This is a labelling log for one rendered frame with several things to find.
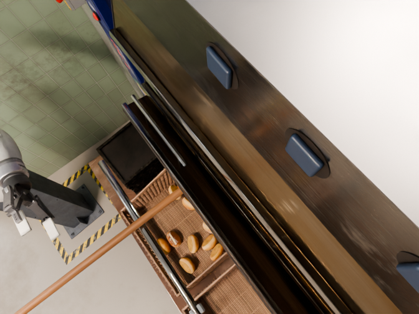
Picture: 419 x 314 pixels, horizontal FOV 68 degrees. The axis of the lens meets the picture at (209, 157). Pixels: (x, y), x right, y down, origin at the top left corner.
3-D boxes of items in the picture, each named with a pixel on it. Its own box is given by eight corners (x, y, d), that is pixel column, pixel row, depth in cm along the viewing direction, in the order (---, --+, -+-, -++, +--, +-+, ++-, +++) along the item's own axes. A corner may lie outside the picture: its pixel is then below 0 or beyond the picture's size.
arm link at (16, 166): (29, 163, 105) (37, 176, 103) (6, 179, 104) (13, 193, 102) (10, 154, 97) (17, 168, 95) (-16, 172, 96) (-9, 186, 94)
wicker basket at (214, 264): (191, 165, 191) (183, 148, 165) (252, 238, 172) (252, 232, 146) (128, 215, 185) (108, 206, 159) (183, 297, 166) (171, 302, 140)
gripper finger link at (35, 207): (17, 200, 96) (19, 199, 98) (43, 225, 100) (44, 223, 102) (28, 192, 97) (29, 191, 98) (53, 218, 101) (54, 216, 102)
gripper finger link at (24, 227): (22, 209, 88) (20, 209, 87) (32, 229, 85) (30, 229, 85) (13, 216, 88) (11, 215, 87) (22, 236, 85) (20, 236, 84)
